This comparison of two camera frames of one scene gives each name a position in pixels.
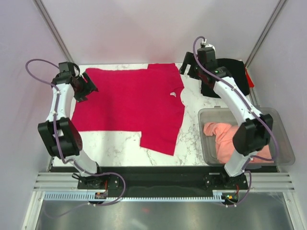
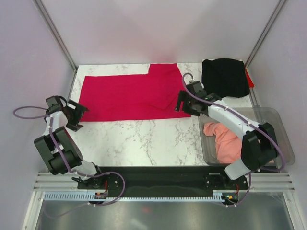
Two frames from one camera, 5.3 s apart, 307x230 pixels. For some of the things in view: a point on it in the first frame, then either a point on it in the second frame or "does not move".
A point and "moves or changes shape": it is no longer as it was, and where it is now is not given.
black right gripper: x=188 y=60 → x=181 y=97
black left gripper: x=88 y=86 → x=78 y=111
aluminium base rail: x=265 y=181 does not move
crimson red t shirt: x=149 y=101 moves or changes shape
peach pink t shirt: x=223 y=135 does not move
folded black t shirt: x=236 y=69 does not move
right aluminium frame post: x=280 y=5 does not move
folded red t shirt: x=251 y=85 does not move
